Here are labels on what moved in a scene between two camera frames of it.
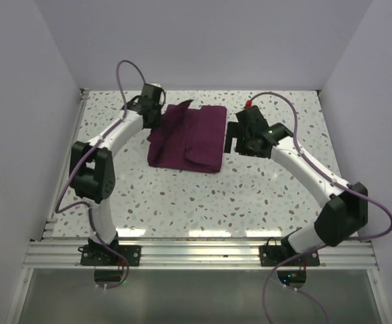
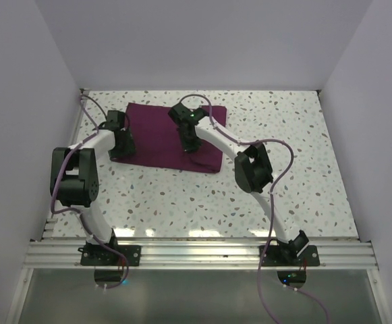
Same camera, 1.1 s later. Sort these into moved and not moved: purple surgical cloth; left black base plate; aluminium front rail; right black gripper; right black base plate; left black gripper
Moved: right black gripper; purple surgical cloth; left black gripper
Not moved: left black base plate; right black base plate; aluminium front rail
